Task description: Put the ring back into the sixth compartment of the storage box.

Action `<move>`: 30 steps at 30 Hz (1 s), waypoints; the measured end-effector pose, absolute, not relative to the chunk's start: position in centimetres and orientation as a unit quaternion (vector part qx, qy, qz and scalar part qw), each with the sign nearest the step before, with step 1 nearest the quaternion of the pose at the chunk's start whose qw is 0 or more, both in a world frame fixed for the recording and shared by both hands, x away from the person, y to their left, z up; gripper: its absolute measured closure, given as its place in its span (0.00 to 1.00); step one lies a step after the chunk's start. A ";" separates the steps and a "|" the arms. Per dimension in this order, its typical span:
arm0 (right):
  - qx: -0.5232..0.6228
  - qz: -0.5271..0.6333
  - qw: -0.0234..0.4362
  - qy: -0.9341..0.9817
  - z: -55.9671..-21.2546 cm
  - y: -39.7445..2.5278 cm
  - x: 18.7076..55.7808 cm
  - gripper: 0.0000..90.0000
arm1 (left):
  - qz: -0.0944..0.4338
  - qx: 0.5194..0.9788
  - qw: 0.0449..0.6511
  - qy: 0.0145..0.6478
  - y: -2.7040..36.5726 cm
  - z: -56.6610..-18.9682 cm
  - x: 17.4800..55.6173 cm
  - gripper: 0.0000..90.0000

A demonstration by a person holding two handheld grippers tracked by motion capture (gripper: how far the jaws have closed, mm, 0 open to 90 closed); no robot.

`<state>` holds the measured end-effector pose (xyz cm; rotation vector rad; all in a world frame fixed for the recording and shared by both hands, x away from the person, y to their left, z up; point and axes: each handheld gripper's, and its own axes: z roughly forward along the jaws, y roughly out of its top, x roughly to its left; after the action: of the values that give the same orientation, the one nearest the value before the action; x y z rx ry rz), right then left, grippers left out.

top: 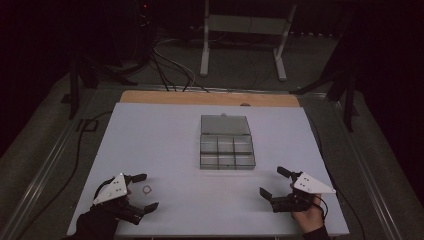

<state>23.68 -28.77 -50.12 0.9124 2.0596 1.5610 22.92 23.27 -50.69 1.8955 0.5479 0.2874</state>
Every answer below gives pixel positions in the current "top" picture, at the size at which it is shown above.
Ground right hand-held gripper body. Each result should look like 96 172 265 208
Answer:
270 171 337 214

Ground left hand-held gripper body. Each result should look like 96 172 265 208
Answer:
92 172 147 226

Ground clear plastic compartment box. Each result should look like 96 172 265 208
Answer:
199 113 257 171

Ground person's right hand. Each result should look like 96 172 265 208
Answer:
290 194 325 235

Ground person's left hand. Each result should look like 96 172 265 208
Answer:
75 203 120 240

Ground black stand legs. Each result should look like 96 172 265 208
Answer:
60 49 138 121
289 33 360 133

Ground white metal stand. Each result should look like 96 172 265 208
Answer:
198 0 299 82

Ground dark equipment with red light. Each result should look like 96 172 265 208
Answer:
132 0 158 65

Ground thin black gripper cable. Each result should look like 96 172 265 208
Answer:
312 195 330 222

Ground long black floor cable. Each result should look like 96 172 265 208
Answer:
18 109 115 240

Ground metal floor rail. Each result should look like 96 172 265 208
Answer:
329 99 403 240
0 89 98 240

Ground bundle of floor cables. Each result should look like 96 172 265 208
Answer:
150 37 210 94

